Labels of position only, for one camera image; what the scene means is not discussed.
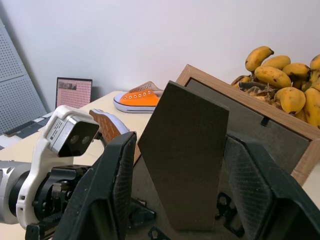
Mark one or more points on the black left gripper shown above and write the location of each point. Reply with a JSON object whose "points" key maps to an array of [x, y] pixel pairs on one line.
{"points": [[56, 185]]}

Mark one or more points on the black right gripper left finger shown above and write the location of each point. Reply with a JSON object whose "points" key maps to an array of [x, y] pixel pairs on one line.
{"points": [[105, 190]]}

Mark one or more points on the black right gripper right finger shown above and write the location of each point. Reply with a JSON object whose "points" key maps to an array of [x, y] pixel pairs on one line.
{"points": [[262, 190]]}

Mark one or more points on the wooden picture frame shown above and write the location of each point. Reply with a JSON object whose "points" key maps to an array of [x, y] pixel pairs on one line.
{"points": [[185, 130]]}

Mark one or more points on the orange canvas sneaker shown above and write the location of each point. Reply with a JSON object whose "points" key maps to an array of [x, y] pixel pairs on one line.
{"points": [[106, 125], [140, 100]]}

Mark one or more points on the black framed display screen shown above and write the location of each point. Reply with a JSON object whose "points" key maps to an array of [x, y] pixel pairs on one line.
{"points": [[73, 93]]}

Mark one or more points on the yellow banana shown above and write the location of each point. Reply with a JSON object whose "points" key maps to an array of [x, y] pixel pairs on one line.
{"points": [[298, 71], [241, 80], [276, 62], [291, 100], [313, 107], [256, 57], [316, 62], [272, 76]]}

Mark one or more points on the grey perforated pegboard panel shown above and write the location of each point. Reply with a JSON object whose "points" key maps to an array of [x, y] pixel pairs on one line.
{"points": [[17, 82]]}

